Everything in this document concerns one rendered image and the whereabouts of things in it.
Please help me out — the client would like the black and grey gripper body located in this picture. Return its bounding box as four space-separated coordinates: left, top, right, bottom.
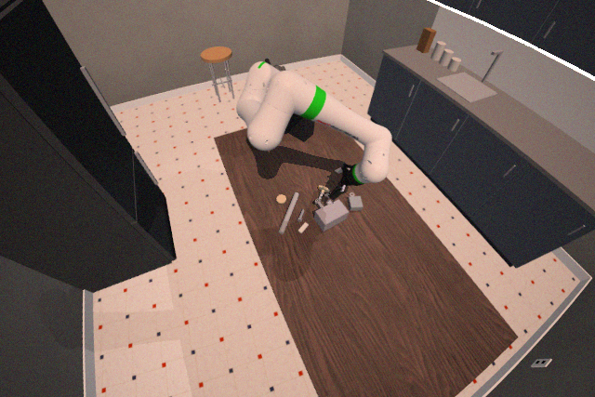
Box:
341 170 352 187

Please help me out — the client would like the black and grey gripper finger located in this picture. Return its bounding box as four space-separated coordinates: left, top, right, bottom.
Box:
335 163 351 174
324 179 346 200

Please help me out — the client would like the long pale grey bar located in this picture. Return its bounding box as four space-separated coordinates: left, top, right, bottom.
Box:
278 192 299 234

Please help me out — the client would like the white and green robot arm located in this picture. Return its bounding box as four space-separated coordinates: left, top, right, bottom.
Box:
236 59 391 186

